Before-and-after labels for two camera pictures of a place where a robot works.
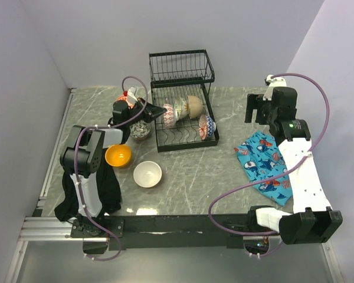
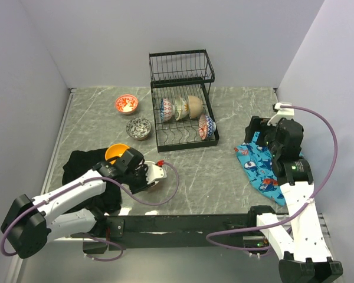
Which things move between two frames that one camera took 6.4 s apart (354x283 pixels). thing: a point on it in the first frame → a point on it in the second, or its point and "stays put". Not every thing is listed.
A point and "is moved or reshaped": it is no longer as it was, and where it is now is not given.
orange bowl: [118, 155] stays put
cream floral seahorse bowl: [182, 108] stays put
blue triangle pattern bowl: [169, 116] is moved or reshaped
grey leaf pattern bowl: [140, 130] stays put
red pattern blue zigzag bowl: [206, 126] stays put
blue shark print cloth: [261, 157] stays put
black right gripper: [255, 101] → [258, 124]
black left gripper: [151, 111] → [144, 185]
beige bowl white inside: [195, 106] stays put
